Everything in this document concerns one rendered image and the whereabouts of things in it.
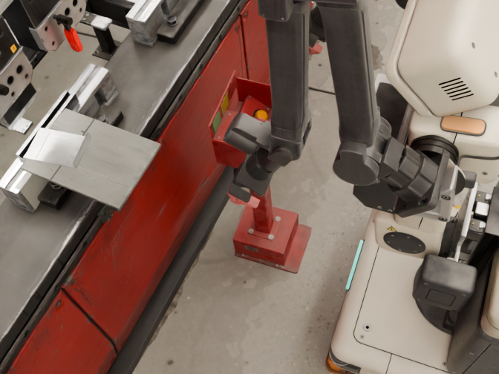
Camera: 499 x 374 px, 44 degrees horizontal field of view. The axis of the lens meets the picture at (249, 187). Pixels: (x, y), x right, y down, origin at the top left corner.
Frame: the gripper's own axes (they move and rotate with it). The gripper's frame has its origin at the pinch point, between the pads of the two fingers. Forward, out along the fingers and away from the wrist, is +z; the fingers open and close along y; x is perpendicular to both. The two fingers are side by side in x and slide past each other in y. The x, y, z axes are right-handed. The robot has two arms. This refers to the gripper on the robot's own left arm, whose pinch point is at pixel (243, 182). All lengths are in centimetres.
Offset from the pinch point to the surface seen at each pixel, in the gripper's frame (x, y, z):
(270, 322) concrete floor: 46, -1, 88
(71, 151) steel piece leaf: -35.6, 4.7, 17.4
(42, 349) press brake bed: -20, 43, 45
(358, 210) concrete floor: 61, -54, 81
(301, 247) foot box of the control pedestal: 47, -32, 87
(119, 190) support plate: -22.1, 10.3, 10.8
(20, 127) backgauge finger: -49, 3, 24
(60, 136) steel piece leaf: -39.6, 1.9, 19.5
